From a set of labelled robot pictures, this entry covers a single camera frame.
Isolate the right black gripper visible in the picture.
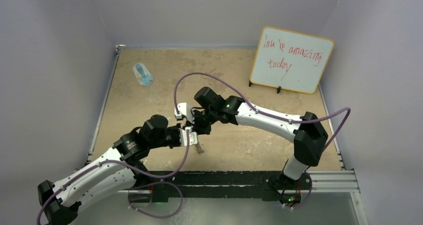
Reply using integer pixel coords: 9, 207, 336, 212
187, 108, 218, 136

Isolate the metal disc with keyrings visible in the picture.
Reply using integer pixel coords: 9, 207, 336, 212
195, 143, 205, 155

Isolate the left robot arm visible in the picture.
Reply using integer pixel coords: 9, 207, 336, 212
36, 115, 198, 225

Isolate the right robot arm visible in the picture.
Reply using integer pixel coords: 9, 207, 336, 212
174, 87, 328, 189

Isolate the black base beam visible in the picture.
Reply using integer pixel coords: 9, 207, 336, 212
127, 171, 312, 204

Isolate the blue white blister package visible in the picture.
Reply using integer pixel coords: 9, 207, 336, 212
132, 63, 154, 87

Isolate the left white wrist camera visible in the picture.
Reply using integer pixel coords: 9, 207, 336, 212
179, 126, 199, 146

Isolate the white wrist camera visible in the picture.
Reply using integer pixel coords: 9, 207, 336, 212
174, 103, 195, 124
179, 126, 199, 146

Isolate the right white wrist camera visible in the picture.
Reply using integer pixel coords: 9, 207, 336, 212
174, 103, 195, 124

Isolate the whiteboard with yellow frame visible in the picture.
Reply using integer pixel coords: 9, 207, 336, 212
249, 26, 335, 94

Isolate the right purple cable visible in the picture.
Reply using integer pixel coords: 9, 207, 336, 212
174, 72, 351, 211

